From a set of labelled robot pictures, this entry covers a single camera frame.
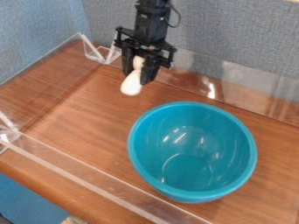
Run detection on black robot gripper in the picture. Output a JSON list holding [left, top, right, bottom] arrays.
[[114, 26, 177, 85]]

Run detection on white brown toy mushroom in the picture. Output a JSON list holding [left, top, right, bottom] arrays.
[[120, 56, 144, 96]]

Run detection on blue plastic bowl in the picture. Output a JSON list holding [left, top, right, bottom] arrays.
[[126, 101, 257, 204]]

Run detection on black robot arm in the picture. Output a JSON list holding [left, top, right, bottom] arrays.
[[114, 0, 177, 85]]

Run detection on clear acrylic left barrier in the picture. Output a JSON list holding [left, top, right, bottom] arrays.
[[0, 33, 98, 130]]

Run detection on clear acrylic barrier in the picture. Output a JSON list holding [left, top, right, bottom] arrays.
[[153, 49, 299, 127], [0, 33, 98, 130], [0, 132, 212, 224]]

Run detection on clear acrylic back barrier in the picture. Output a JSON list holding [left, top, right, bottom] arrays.
[[153, 49, 299, 127]]

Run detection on clear acrylic front barrier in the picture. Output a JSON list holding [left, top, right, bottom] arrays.
[[0, 132, 212, 224]]

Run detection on clear acrylic corner bracket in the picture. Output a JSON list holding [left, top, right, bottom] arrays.
[[80, 34, 121, 65]]

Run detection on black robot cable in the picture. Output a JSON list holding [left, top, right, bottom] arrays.
[[162, 1, 182, 29]]

